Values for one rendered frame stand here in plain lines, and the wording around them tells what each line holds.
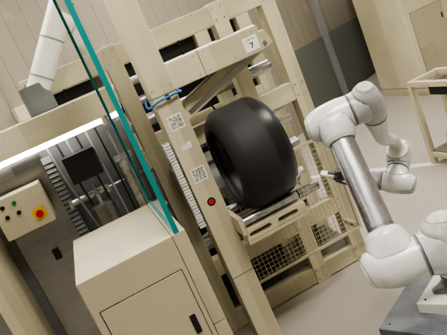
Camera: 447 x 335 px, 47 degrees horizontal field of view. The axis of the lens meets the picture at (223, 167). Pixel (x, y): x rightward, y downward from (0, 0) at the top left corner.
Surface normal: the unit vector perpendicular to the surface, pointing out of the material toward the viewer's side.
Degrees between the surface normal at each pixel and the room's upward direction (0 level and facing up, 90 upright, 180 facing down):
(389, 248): 51
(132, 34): 90
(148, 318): 90
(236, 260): 90
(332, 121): 59
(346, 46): 90
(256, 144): 71
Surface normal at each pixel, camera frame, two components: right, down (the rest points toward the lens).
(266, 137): 0.15, -0.19
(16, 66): 0.70, -0.11
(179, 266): 0.29, 0.13
